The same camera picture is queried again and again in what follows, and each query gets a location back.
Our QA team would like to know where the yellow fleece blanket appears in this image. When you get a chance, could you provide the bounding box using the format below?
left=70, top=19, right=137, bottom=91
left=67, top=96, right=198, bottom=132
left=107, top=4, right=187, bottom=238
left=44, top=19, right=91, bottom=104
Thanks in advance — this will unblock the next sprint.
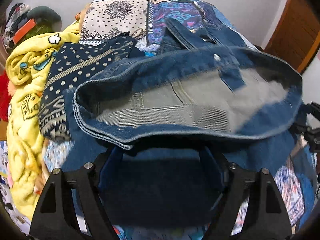
left=5, top=22, right=80, bottom=219

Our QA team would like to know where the patchwork blue quilt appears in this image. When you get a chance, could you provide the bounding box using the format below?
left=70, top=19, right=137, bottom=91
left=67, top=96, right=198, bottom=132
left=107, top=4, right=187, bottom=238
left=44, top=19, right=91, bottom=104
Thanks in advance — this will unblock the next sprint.
left=52, top=0, right=314, bottom=239

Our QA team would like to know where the blue denim jacket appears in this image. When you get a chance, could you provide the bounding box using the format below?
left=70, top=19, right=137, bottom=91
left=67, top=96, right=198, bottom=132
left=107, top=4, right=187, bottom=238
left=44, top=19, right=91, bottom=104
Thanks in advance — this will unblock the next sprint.
left=62, top=18, right=302, bottom=228

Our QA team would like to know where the dark green pillow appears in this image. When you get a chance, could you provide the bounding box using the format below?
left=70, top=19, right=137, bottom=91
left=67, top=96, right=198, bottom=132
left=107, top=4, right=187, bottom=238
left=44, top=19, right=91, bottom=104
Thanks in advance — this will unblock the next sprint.
left=27, top=5, right=62, bottom=32

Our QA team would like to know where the brown wooden door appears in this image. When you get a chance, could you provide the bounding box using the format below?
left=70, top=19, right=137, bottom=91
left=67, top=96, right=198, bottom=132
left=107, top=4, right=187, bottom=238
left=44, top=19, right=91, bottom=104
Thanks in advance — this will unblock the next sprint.
left=264, top=0, right=319, bottom=74

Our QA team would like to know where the navy dotted bandana cloth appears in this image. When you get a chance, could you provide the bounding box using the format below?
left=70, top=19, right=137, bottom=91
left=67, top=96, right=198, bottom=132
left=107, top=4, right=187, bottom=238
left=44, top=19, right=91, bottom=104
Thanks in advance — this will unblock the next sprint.
left=38, top=33, right=145, bottom=141

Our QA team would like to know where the red plush toy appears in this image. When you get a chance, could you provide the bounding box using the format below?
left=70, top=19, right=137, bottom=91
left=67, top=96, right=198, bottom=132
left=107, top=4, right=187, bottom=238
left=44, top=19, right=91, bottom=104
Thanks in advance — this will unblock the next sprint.
left=0, top=71, right=11, bottom=122

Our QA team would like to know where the orange shoe box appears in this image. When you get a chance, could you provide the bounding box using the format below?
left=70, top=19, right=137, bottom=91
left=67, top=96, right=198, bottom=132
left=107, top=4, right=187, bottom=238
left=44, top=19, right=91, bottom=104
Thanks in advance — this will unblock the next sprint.
left=12, top=18, right=36, bottom=44

